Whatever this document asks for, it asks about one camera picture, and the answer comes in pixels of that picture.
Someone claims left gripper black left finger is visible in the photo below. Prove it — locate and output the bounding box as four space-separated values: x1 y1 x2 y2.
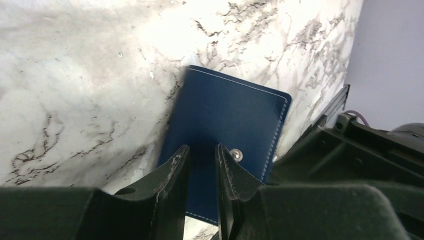
0 145 190 240

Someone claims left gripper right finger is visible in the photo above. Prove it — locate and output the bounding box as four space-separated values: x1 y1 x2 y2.
215 144 409 240

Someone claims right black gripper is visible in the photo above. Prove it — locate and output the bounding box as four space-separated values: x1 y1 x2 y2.
269 113 424 240

